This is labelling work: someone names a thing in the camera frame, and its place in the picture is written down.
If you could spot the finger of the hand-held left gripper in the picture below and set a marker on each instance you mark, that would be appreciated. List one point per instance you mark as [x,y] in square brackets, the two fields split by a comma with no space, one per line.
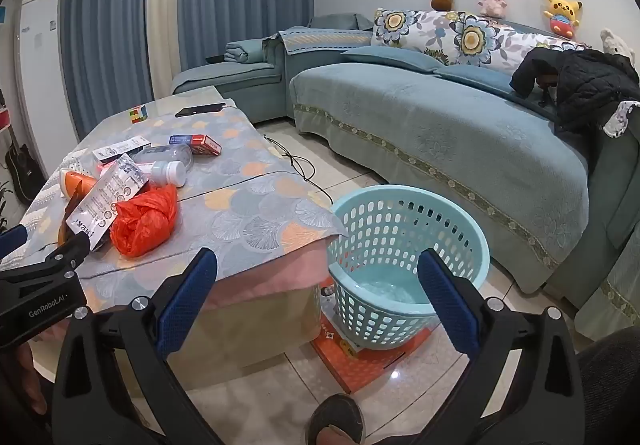
[12,241]
[70,251]

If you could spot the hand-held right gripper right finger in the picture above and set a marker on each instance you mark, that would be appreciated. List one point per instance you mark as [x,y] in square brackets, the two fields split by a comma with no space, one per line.
[447,305]

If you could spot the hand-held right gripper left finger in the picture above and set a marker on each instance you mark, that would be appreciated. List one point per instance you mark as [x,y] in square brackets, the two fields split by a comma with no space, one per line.
[186,307]

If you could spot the white printed packet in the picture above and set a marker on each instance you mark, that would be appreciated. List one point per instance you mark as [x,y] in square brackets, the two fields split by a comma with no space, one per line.
[105,197]

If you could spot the teal plastic laundry basket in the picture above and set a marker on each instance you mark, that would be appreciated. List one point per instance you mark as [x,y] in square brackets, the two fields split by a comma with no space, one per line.
[400,225]

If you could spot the brown wrapper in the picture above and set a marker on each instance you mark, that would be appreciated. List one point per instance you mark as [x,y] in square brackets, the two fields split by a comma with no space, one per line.
[70,225]

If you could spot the orange and white bottle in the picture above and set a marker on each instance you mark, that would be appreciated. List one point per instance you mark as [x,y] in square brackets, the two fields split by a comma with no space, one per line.
[75,184]

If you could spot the coffee table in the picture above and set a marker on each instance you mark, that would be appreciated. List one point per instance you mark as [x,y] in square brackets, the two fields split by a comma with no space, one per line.
[250,335]

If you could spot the black guitar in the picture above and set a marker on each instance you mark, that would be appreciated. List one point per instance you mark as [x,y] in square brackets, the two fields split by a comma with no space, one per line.
[22,170]

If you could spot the orange plastic bag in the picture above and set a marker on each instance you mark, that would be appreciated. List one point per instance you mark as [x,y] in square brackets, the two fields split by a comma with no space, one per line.
[145,225]

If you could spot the orange flat box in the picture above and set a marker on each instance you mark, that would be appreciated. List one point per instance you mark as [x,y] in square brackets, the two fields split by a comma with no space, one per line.
[360,365]

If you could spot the white box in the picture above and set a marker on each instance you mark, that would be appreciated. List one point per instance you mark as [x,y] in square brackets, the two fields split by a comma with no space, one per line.
[120,148]

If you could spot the grey patterned tablecloth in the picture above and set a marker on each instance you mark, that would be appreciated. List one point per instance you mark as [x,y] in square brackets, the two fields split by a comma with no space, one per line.
[240,205]

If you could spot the white pill bottle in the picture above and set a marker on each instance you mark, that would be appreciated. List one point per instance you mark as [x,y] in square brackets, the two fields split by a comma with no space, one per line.
[167,172]

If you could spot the clear plastic bottle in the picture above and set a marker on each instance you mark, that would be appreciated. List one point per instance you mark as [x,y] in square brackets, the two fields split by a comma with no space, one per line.
[170,155]

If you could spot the colourful puzzle cube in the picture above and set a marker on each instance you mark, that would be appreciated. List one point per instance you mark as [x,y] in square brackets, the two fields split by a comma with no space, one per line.
[137,115]

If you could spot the black slipper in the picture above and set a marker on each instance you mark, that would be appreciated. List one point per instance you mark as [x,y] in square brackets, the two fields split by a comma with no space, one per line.
[340,412]

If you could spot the red and blue box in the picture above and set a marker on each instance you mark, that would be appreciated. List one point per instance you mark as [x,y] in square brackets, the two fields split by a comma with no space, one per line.
[200,143]

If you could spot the white refrigerator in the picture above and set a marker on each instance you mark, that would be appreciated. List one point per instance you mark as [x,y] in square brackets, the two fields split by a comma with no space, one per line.
[45,75]

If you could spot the person's dark pants leg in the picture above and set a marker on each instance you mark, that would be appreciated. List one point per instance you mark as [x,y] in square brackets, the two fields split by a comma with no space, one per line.
[610,385]

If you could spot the teal sofa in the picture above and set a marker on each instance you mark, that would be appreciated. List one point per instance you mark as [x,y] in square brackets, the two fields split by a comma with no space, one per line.
[400,125]

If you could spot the black phone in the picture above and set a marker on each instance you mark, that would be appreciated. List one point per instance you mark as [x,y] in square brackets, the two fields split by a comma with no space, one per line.
[200,109]

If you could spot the blue cushion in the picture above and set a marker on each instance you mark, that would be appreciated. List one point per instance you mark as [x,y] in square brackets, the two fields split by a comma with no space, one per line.
[390,57]

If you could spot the white curtain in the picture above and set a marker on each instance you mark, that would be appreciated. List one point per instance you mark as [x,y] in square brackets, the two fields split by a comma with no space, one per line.
[165,10]

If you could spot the folded teal blanket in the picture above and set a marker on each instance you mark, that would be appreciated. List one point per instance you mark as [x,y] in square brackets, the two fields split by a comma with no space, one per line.
[240,50]

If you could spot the patterned blanket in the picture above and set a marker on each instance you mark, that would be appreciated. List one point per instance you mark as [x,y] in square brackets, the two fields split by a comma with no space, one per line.
[505,45]

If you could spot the black quilted jacket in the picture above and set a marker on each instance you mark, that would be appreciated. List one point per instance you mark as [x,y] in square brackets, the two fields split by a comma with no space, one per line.
[590,80]

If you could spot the floral cushion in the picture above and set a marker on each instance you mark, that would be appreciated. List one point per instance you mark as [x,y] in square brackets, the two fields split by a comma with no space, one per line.
[400,27]

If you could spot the pink plush toy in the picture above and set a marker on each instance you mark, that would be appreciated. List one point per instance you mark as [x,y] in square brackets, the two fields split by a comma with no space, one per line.
[492,1]

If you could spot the white plush toy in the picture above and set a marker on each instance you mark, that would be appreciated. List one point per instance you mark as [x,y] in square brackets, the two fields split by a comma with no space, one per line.
[616,42]

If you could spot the yellow plush toy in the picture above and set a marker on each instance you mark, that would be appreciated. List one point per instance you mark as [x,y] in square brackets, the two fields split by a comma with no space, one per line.
[561,12]

